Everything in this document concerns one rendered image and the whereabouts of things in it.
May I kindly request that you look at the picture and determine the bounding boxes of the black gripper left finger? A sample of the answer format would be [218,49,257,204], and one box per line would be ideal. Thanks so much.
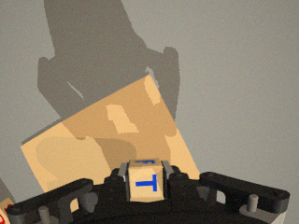
[6,162,131,224]

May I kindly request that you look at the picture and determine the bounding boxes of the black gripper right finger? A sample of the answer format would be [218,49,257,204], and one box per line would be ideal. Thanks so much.
[161,161,290,224]

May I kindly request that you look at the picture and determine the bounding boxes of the tan flat mat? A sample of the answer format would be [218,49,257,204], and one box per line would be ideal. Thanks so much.
[21,75,200,192]

